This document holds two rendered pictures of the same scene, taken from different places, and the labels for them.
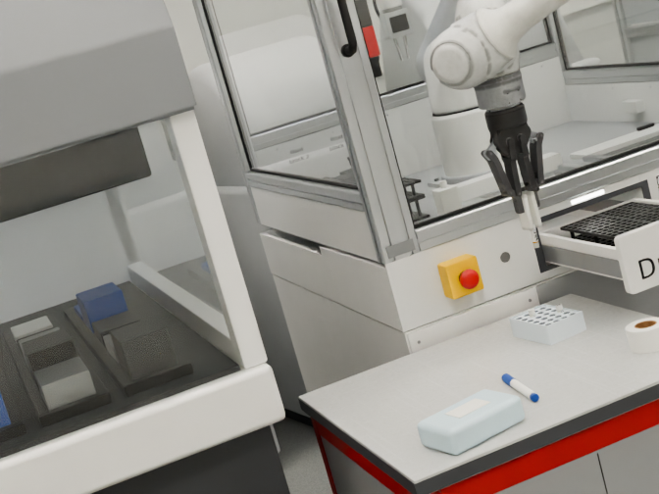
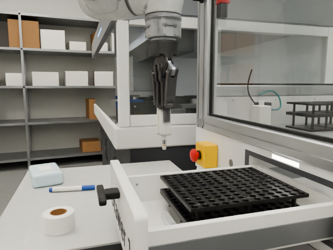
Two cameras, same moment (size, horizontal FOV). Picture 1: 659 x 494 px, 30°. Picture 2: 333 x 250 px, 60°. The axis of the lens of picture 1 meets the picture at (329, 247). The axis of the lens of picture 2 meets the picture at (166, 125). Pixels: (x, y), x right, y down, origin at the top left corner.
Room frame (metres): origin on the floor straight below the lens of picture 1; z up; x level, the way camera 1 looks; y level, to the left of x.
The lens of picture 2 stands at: (2.26, -1.12, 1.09)
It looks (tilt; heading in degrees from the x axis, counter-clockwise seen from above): 8 degrees down; 90
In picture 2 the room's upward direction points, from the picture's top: straight up
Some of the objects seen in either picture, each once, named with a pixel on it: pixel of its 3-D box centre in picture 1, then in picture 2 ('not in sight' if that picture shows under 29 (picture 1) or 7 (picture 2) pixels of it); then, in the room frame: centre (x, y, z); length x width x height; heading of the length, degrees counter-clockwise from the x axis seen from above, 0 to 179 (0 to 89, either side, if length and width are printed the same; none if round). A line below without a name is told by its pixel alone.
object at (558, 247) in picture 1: (627, 235); (231, 201); (2.39, -0.58, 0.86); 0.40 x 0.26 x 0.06; 16
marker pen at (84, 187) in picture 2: (520, 387); (72, 188); (1.97, -0.25, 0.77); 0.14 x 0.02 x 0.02; 10
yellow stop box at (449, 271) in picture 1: (461, 276); (205, 154); (2.39, -0.24, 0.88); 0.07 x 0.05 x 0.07; 106
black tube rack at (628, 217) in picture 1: (629, 233); (227, 199); (2.38, -0.58, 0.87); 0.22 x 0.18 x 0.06; 16
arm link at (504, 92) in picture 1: (499, 91); (163, 29); (2.26, -0.38, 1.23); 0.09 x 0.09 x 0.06
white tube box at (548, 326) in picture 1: (547, 323); not in sight; (2.24, -0.36, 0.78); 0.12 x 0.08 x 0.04; 23
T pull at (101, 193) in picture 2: not in sight; (108, 193); (2.17, -0.65, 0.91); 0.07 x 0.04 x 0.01; 106
